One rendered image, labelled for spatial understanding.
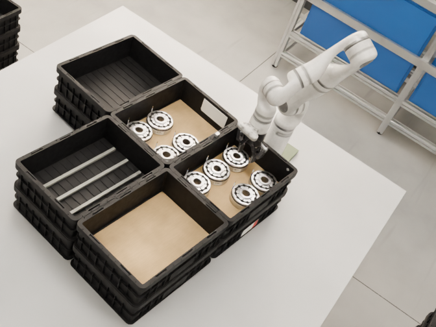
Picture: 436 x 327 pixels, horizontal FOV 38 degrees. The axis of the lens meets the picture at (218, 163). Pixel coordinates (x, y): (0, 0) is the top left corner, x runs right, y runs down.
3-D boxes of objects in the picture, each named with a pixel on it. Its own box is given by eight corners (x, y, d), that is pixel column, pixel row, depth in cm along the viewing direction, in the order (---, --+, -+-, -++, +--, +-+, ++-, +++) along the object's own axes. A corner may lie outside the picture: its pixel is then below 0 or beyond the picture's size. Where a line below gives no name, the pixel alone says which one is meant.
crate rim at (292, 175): (238, 126, 245) (240, 121, 244) (297, 174, 236) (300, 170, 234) (165, 170, 220) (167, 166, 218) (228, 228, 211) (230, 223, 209)
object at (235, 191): (242, 180, 234) (242, 178, 233) (263, 196, 231) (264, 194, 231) (226, 193, 227) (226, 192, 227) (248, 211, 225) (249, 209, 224)
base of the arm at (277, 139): (266, 141, 273) (279, 111, 261) (284, 152, 271) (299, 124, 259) (255, 151, 266) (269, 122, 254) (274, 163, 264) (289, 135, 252)
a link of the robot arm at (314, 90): (311, 67, 227) (330, 64, 232) (271, 99, 250) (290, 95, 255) (320, 91, 226) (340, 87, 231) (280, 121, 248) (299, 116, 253)
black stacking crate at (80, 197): (103, 137, 236) (108, 115, 228) (159, 188, 227) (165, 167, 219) (12, 185, 211) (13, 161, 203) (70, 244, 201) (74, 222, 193)
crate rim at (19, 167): (107, 118, 229) (108, 113, 228) (165, 170, 220) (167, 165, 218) (12, 165, 204) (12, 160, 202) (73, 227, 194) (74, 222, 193)
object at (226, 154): (236, 144, 246) (237, 143, 245) (254, 161, 242) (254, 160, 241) (217, 153, 240) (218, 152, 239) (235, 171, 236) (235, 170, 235)
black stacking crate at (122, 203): (159, 189, 226) (166, 167, 218) (220, 244, 217) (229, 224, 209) (71, 245, 201) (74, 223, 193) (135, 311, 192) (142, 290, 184)
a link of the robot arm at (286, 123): (301, 84, 250) (286, 115, 262) (282, 87, 245) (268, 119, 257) (314, 100, 246) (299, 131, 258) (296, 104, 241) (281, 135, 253)
